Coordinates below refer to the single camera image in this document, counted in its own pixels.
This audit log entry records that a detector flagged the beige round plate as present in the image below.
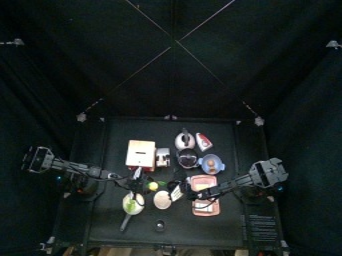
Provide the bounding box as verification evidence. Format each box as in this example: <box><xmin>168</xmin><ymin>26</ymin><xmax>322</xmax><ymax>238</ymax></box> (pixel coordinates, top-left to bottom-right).
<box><xmin>152</xmin><ymin>190</ymin><xmax>174</xmax><ymax>211</ymax></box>

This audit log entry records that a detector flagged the white card tag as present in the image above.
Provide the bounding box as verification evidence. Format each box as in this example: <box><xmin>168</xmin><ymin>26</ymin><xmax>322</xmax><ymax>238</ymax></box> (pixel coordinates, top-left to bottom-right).
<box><xmin>170</xmin><ymin>185</ymin><xmax>186</xmax><ymax>203</ymax></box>

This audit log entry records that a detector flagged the pink toy tray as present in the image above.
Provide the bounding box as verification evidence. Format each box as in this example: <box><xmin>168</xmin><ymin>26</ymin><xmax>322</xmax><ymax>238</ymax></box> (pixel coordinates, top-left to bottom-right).
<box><xmin>191</xmin><ymin>198</ymin><xmax>222</xmax><ymax>218</ymax></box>
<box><xmin>186</xmin><ymin>174</ymin><xmax>219</xmax><ymax>193</ymax></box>

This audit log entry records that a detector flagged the dark toy cooking pot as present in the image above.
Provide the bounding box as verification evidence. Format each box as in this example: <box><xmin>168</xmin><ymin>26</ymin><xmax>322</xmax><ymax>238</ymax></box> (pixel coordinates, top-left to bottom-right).
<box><xmin>175</xmin><ymin>148</ymin><xmax>201</xmax><ymax>170</ymax></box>

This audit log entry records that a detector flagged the small silver toy appliance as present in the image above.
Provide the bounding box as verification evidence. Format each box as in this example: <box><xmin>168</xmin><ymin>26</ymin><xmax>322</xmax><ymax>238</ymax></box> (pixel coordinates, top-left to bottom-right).
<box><xmin>155</xmin><ymin>147</ymin><xmax>172</xmax><ymax>168</ymax></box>

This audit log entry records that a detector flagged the blue toy bowl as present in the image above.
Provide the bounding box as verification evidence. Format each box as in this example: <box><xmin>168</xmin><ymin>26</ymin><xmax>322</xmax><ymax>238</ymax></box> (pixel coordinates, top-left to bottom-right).
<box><xmin>197</xmin><ymin>153</ymin><xmax>227</xmax><ymax>176</ymax></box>

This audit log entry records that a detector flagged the dark round toy lid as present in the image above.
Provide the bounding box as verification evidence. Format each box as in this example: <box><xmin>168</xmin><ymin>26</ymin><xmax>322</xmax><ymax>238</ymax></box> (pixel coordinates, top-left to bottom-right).
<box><xmin>154</xmin><ymin>219</ymin><xmax>167</xmax><ymax>233</ymax></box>

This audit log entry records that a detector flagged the red and white toy carton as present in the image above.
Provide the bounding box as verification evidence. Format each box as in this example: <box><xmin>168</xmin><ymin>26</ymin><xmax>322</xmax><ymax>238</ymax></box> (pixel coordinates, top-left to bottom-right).
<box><xmin>195</xmin><ymin>132</ymin><xmax>214</xmax><ymax>153</ymax></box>

